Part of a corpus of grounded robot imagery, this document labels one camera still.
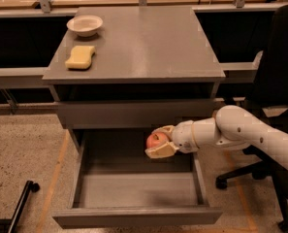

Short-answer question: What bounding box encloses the open grey middle drawer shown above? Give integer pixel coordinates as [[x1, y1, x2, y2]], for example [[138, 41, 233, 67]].
[[53, 129, 222, 229]]

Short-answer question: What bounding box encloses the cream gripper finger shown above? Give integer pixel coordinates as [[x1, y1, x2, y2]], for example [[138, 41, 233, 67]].
[[152, 125, 175, 140], [145, 142, 178, 159]]

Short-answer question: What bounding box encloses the yellow sponge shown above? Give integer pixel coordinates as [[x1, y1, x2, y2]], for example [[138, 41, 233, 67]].
[[65, 46, 96, 70]]

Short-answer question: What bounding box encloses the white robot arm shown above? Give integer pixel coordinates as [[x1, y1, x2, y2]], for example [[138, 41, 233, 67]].
[[145, 106, 288, 171]]

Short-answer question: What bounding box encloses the closed grey top drawer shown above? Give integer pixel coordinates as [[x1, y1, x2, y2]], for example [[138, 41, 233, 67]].
[[57, 99, 213, 129]]

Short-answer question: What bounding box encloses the grey drawer cabinet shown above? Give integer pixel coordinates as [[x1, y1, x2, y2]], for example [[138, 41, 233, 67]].
[[43, 7, 225, 149]]

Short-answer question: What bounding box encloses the black office chair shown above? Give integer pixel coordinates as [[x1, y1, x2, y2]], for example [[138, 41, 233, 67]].
[[215, 5, 288, 233]]

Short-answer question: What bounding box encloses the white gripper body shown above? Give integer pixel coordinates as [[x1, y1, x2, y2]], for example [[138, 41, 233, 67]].
[[172, 120, 199, 153]]

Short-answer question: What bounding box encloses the red apple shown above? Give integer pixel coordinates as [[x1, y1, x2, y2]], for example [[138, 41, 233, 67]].
[[146, 132, 168, 149]]

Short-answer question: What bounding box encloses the black stand leg with wheel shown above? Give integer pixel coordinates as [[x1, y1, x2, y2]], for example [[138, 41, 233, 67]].
[[0, 181, 40, 233]]

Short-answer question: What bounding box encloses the white ceramic bowl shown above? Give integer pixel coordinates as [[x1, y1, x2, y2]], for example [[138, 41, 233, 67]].
[[67, 16, 103, 37]]

